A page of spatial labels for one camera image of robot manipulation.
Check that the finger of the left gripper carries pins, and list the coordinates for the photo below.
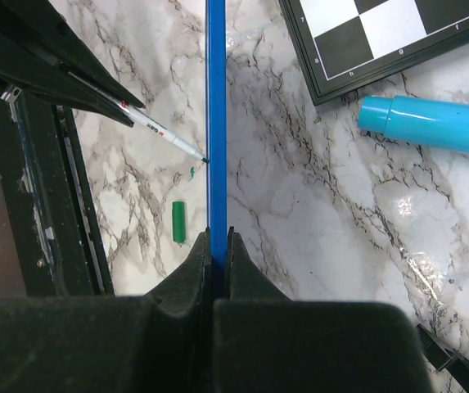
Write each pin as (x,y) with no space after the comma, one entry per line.
(41,55)
(38,49)

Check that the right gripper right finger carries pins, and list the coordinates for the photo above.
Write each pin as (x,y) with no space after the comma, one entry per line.
(265,342)

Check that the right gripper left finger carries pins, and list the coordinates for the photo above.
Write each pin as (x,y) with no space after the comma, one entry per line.
(156,342)

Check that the white green marker pen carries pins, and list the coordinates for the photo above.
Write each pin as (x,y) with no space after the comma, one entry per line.
(139,117)

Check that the green marker cap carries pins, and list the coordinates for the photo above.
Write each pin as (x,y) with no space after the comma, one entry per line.
(179,222)

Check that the blue framed whiteboard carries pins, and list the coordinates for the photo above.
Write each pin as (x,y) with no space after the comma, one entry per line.
(216,136)

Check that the black whiteboard stand leg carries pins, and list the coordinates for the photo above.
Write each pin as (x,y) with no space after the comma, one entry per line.
(444,357)

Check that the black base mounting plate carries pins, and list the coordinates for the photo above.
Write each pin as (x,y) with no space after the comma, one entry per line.
(49,202)

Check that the light blue cylinder tube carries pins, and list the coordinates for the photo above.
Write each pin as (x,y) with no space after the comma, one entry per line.
(419,121)

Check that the black white chessboard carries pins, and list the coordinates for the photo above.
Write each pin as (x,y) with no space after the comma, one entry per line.
(345,45)

